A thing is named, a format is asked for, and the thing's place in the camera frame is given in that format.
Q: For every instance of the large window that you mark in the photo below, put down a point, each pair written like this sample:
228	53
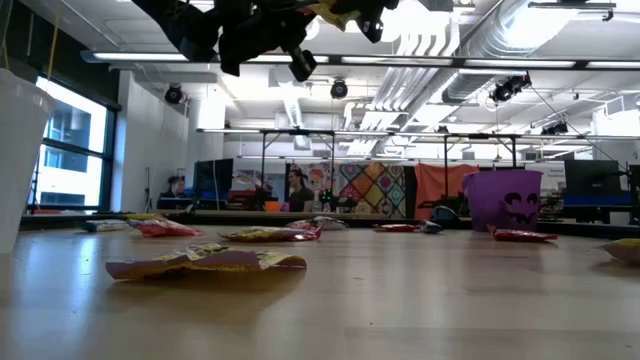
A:
75	125

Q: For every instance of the red Skittles packet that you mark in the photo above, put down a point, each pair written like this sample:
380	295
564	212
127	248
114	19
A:
522	235
395	228
165	229

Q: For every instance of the black computer monitor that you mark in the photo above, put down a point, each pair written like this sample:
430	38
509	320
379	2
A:
212	177
592	176

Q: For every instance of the small orange container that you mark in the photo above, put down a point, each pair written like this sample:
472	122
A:
273	206

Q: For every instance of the blue silver candy packet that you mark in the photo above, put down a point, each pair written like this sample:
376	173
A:
431	227

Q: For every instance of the colourful patchwork quilt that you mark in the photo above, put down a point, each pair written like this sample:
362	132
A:
372	190

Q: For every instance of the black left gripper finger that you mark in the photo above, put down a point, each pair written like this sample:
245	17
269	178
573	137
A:
375	17
311	7

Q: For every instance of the white plastic bucket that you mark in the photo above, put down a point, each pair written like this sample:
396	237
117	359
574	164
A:
20	150

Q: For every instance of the blue white candy packet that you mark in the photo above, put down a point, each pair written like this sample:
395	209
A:
105	226

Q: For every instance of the purple jack-o-lantern bucket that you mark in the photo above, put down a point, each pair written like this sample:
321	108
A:
500	200

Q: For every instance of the blue workbench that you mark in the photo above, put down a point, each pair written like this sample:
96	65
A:
597	199

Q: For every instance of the yellow Sour Patch bag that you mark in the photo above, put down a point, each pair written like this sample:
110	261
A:
142	217
200	262

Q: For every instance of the orange hanging cloth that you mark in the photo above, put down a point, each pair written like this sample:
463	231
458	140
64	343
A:
435	185

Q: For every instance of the black metal frame rig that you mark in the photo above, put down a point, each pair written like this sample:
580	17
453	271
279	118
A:
446	150
263	165

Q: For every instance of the black ceiling spotlight cluster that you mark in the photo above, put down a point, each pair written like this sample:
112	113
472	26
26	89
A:
510	89
555	128

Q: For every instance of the silver ceiling duct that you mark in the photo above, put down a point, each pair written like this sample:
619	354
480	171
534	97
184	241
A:
465	85

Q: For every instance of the ceiling light track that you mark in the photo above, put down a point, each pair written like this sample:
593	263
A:
150	56

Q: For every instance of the small yellow candy packet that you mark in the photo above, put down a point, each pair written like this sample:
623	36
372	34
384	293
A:
622	250

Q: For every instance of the person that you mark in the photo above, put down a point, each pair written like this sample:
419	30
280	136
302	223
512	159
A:
301	192
175	187

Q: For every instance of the black table edge rail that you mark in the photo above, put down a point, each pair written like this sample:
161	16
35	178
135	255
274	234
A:
240	218

